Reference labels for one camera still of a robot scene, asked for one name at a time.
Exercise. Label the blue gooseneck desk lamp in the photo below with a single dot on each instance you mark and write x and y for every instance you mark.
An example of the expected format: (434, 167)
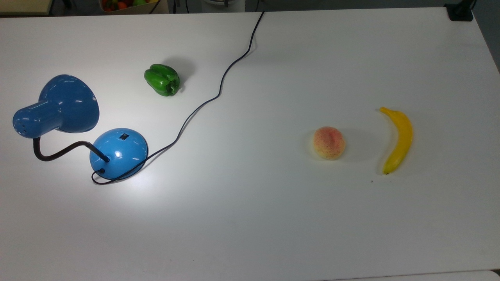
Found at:
(62, 103)

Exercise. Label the pink yellow peach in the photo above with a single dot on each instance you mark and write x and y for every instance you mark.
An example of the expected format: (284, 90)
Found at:
(329, 143)

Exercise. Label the green bell pepper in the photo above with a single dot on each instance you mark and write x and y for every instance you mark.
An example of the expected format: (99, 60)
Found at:
(161, 80)

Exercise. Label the yellow banana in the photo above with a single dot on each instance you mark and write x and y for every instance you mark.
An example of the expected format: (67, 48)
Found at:
(402, 136)

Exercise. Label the yellow basket of fruit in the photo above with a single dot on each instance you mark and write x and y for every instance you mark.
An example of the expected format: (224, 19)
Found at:
(129, 8)

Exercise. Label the light wooden side table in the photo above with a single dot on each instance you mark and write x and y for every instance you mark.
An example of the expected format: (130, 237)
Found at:
(23, 6)

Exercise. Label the black table clamp mount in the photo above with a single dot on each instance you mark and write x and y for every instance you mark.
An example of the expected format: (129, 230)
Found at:
(460, 11)

